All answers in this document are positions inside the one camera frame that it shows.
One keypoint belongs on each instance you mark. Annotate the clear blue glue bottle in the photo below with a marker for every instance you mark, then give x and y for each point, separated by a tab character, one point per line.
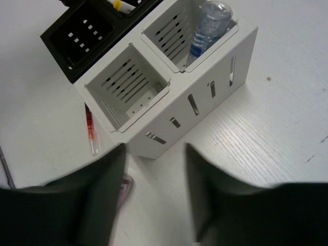
213	23

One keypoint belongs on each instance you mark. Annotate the red pen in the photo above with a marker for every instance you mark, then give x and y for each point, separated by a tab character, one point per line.
92	135

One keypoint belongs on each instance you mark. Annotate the white marker yellow cap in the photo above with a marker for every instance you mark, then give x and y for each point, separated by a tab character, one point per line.
122	6

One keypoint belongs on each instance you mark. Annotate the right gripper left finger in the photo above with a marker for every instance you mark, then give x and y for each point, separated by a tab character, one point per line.
76	209

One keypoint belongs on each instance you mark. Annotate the pink glue tube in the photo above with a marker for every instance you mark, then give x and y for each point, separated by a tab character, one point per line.
126	188

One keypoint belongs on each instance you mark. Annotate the black pen holder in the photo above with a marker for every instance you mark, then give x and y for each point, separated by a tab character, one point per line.
87	31

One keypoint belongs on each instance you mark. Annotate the white pen holder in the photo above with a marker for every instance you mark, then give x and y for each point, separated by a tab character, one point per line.
142	91

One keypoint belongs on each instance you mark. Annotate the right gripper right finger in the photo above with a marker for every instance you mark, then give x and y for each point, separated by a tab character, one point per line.
228	211

